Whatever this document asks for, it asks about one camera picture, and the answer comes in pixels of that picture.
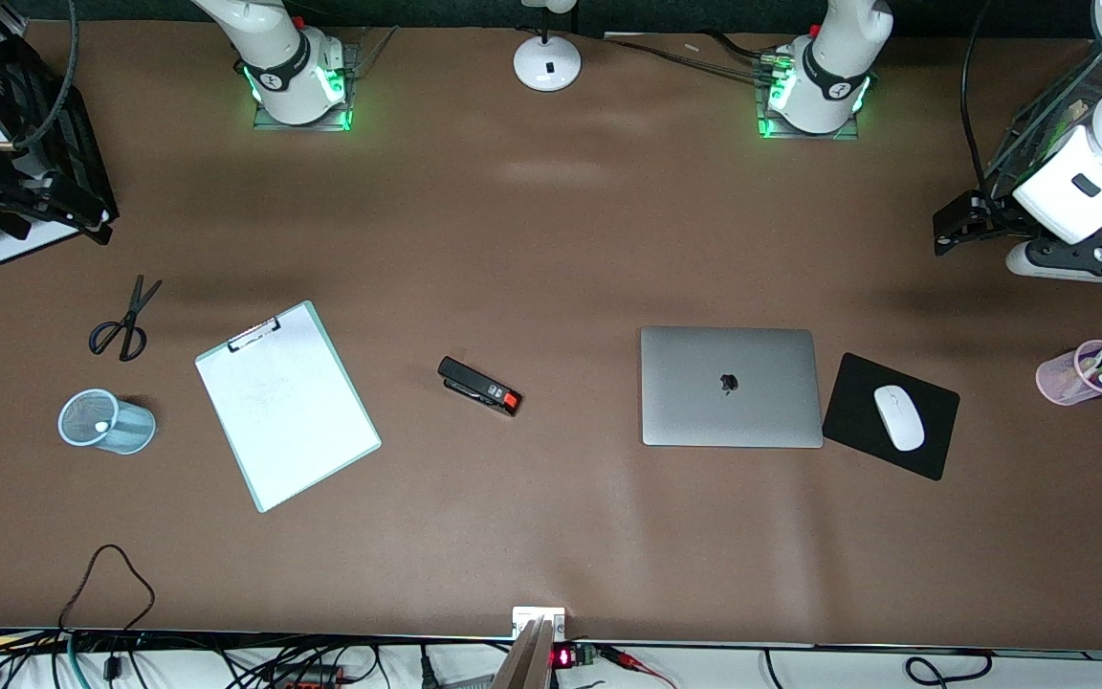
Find silver laptop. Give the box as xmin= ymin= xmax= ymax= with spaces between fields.
xmin=640 ymin=326 xmax=825 ymax=449

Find white paper sheet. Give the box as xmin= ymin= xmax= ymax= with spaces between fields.
xmin=0 ymin=220 xmax=112 ymax=267

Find black stacked paper tray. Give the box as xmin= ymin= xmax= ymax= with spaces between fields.
xmin=0 ymin=11 xmax=120 ymax=268

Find black scissors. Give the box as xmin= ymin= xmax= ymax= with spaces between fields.
xmin=88 ymin=275 xmax=165 ymax=363

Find pink mesh pen cup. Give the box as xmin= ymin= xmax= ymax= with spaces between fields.
xmin=1036 ymin=340 xmax=1102 ymax=407

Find white computer mouse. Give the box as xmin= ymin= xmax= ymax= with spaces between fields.
xmin=872 ymin=385 xmax=926 ymax=453

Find black mouse pad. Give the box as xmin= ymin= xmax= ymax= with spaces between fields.
xmin=821 ymin=352 xmax=961 ymax=481

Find blue mesh pen cup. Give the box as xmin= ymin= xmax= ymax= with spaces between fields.
xmin=57 ymin=388 xmax=157 ymax=456

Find white clipboard paper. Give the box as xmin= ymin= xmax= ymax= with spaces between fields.
xmin=199 ymin=310 xmax=379 ymax=509

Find light green clipboard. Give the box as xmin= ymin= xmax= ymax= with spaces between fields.
xmin=194 ymin=300 xmax=383 ymax=514

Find white round-base stand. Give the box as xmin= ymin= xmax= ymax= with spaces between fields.
xmin=513 ymin=0 xmax=583 ymax=94

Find black stapler with red end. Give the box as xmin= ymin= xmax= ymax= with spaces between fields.
xmin=437 ymin=356 xmax=522 ymax=418

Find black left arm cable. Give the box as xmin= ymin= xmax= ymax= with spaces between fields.
xmin=959 ymin=0 xmax=1003 ymax=197

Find wire mesh desk organizer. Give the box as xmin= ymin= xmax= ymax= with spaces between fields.
xmin=983 ymin=46 xmax=1102 ymax=197

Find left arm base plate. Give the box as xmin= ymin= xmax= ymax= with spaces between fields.
xmin=754 ymin=53 xmax=864 ymax=143

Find black table cable bundle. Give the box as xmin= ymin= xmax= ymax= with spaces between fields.
xmin=604 ymin=31 xmax=793 ymax=83

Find black looped cable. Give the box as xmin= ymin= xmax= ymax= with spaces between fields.
xmin=57 ymin=544 xmax=156 ymax=634

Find black coiled cable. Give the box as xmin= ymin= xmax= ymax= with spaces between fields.
xmin=763 ymin=648 xmax=996 ymax=689

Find tangled black cable bundle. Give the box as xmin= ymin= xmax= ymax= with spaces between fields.
xmin=0 ymin=627 xmax=389 ymax=689

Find red wires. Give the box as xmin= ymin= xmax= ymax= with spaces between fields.
xmin=599 ymin=645 xmax=678 ymax=689

